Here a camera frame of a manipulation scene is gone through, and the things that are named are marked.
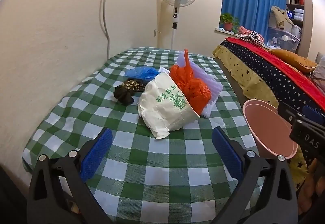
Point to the white window sill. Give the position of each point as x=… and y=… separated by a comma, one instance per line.
x=223, y=31

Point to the green checked tablecloth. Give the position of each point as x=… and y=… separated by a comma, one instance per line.
x=152, y=188

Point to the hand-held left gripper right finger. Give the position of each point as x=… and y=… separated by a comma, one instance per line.
x=227, y=155

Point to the white crumpled paper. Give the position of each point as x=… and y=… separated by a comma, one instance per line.
x=164, y=69

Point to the clear storage box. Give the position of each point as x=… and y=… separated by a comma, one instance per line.
x=281, y=37

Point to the person's right hand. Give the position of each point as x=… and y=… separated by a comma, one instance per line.
x=314, y=188

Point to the bookshelf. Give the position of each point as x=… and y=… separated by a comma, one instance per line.
x=295, y=3

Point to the pink cloth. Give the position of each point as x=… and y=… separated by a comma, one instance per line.
x=243, y=29

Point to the star print quilt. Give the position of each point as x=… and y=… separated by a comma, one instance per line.
x=266, y=71

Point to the potted green plant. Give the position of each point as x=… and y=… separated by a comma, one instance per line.
x=228, y=22

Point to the dark floral cloth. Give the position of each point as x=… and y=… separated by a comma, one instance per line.
x=125, y=90

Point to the striped cloth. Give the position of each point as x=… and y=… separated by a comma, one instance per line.
x=254, y=38

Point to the orange plastic bag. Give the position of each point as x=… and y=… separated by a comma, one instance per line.
x=193, y=84

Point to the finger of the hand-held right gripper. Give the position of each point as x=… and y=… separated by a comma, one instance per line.
x=313, y=113
x=287, y=111

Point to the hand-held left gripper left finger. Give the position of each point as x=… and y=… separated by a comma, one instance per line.
x=97, y=155

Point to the blue plastic bag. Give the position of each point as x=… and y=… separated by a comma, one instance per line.
x=142, y=73

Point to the beige jacket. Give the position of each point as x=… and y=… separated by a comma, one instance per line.
x=279, y=17

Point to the white paper bag green print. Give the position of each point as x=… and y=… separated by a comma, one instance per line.
x=165, y=107

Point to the pink plastic bin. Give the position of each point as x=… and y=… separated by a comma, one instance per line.
x=269, y=132

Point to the orange pillow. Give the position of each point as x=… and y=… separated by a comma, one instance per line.
x=292, y=58

